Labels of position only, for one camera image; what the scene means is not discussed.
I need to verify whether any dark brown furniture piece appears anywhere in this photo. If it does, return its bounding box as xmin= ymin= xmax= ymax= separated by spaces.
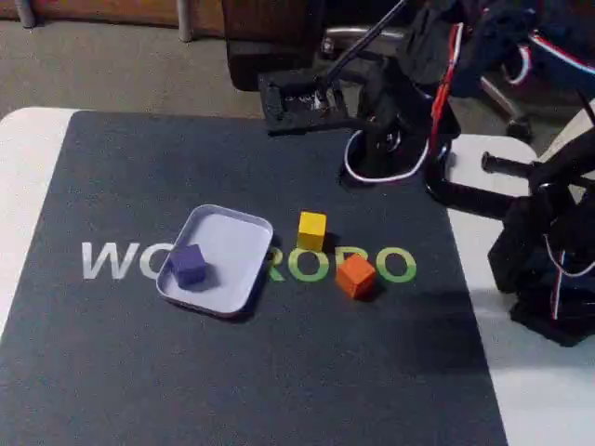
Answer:
xmin=220 ymin=0 xmax=326 ymax=92

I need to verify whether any black mat with lettering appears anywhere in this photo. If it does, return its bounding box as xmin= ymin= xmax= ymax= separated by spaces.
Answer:
xmin=0 ymin=110 xmax=510 ymax=446

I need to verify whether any black camera mount frame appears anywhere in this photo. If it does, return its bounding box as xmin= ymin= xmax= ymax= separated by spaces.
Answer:
xmin=258 ymin=68 xmax=362 ymax=137

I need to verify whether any purple wooden block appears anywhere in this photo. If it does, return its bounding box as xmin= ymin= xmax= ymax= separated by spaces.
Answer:
xmin=167 ymin=243 xmax=209 ymax=289

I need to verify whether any yellow wooden block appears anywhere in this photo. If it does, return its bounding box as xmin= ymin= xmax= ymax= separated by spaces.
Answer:
xmin=296 ymin=211 xmax=327 ymax=252

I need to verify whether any brown wooden furniture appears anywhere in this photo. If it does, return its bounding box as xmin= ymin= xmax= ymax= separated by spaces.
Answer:
xmin=0 ymin=0 xmax=227 ymax=28

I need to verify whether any black camera cable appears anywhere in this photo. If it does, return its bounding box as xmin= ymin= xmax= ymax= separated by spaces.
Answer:
xmin=313 ymin=0 xmax=410 ymax=87

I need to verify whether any lavender rectangular tray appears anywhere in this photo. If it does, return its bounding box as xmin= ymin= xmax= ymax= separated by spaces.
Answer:
xmin=155 ymin=203 xmax=274 ymax=321

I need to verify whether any chrome office chair base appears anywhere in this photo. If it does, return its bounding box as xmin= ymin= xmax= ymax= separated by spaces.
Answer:
xmin=320 ymin=25 xmax=536 ymax=140

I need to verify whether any orange wooden block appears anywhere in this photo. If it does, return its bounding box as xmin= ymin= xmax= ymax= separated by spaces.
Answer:
xmin=335 ymin=254 xmax=377 ymax=301

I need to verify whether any red white servo cable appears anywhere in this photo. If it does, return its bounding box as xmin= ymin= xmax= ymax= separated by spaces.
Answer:
xmin=541 ymin=231 xmax=595 ymax=321
xmin=342 ymin=20 xmax=466 ymax=183
xmin=504 ymin=27 xmax=595 ymax=85

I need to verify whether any grey metal leg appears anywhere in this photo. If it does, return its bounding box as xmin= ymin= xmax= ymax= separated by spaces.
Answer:
xmin=13 ymin=0 xmax=37 ymax=29
xmin=178 ymin=0 xmax=194 ymax=43

